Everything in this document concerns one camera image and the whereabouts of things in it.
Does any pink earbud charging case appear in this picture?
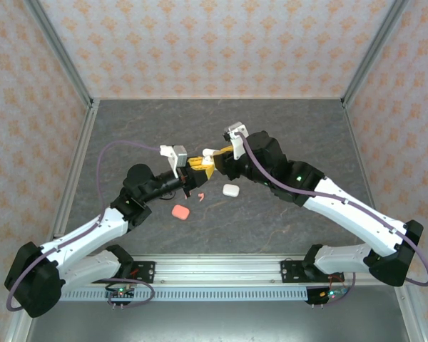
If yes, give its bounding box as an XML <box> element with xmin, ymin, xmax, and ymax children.
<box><xmin>171</xmin><ymin>204</ymin><xmax>191</xmax><ymax>219</ymax></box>

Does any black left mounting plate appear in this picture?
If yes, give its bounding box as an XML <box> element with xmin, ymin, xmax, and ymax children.
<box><xmin>130</xmin><ymin>260</ymin><xmax>157</xmax><ymax>282</ymax></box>

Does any black mounting plate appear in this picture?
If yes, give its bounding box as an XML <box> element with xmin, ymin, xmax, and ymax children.
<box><xmin>280</xmin><ymin>259</ymin><xmax>307</xmax><ymax>284</ymax></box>
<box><xmin>130</xmin><ymin>260</ymin><xmax>157</xmax><ymax>282</ymax></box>

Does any left circuit board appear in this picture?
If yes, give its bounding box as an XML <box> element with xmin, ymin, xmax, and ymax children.
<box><xmin>105</xmin><ymin>284</ymin><xmax>136</xmax><ymax>303</ymax></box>

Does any circuit board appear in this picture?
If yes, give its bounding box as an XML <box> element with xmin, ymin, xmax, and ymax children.
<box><xmin>105</xmin><ymin>284</ymin><xmax>136</xmax><ymax>303</ymax></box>
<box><xmin>319</xmin><ymin>289</ymin><xmax>347</xmax><ymax>300</ymax></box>

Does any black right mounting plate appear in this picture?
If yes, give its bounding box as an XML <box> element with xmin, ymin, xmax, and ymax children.
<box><xmin>280</xmin><ymin>259</ymin><xmax>307</xmax><ymax>284</ymax></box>

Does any grey metal front panel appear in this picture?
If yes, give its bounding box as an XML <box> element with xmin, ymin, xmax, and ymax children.
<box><xmin>26</xmin><ymin>301</ymin><xmax>417</xmax><ymax>342</ymax></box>

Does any right circuit board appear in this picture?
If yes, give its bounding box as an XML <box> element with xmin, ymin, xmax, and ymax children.
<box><xmin>319</xmin><ymin>289</ymin><xmax>347</xmax><ymax>300</ymax></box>

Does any aluminium back floor rail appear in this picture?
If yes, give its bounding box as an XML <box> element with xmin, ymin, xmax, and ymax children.
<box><xmin>92</xmin><ymin>95</ymin><xmax>345</xmax><ymax>101</ymax></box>

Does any aluminium floor rail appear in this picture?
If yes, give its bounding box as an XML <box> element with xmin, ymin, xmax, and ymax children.
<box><xmin>5</xmin><ymin>99</ymin><xmax>101</xmax><ymax>342</ymax></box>
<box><xmin>341</xmin><ymin>99</ymin><xmax>427</xmax><ymax>342</ymax></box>
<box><xmin>92</xmin><ymin>95</ymin><xmax>345</xmax><ymax>101</ymax></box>

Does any aluminium left floor rail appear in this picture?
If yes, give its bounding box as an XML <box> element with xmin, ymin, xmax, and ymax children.
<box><xmin>5</xmin><ymin>99</ymin><xmax>101</xmax><ymax>342</ymax></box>

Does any aluminium right floor rail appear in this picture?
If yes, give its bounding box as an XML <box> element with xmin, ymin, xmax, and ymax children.
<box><xmin>341</xmin><ymin>99</ymin><xmax>427</xmax><ymax>342</ymax></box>

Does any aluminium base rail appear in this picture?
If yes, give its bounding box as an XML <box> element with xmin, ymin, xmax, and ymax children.
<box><xmin>132</xmin><ymin>254</ymin><xmax>310</xmax><ymax>285</ymax></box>

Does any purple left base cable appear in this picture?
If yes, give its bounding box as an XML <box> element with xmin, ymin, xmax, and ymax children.
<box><xmin>101</xmin><ymin>276</ymin><xmax>156</xmax><ymax>308</ymax></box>

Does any perforated metal cable tray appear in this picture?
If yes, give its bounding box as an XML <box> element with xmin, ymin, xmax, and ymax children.
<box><xmin>58</xmin><ymin>286</ymin><xmax>310</xmax><ymax>302</ymax></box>

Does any aluminium right frame post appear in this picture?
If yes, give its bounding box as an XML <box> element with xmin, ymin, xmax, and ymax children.
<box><xmin>342</xmin><ymin>0</ymin><xmax>411</xmax><ymax>108</ymax></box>

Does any aluminium frame post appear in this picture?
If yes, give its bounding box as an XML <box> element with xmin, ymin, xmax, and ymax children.
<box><xmin>23</xmin><ymin>0</ymin><xmax>96</xmax><ymax>108</ymax></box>
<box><xmin>342</xmin><ymin>0</ymin><xmax>411</xmax><ymax>108</ymax></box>

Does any aluminium left frame post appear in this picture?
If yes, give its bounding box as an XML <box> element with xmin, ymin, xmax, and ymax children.
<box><xmin>23</xmin><ymin>0</ymin><xmax>96</xmax><ymax>108</ymax></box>

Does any dark right base cable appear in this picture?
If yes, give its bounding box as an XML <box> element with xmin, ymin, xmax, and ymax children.
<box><xmin>306</xmin><ymin>272</ymin><xmax>357</xmax><ymax>307</ymax></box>

